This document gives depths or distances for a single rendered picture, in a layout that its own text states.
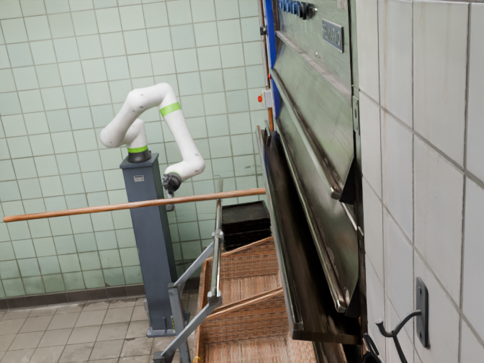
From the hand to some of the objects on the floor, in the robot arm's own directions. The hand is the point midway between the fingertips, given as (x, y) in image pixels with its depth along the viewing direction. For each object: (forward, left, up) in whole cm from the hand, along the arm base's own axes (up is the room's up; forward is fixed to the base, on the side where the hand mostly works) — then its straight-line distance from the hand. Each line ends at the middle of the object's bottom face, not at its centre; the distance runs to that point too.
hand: (166, 197), depth 272 cm
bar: (+36, +14, -119) cm, 125 cm away
